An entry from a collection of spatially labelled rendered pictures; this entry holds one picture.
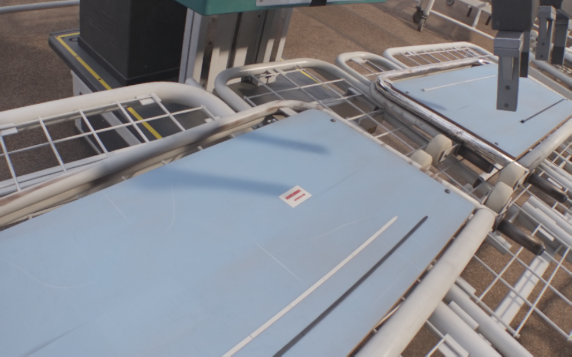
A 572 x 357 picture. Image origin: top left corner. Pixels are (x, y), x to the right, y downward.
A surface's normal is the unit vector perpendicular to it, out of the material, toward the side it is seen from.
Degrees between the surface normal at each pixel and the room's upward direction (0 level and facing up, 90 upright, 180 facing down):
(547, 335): 0
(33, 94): 0
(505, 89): 96
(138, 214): 3
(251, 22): 90
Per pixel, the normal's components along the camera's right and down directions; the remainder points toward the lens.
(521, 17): -0.58, 0.49
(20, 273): 0.18, -0.80
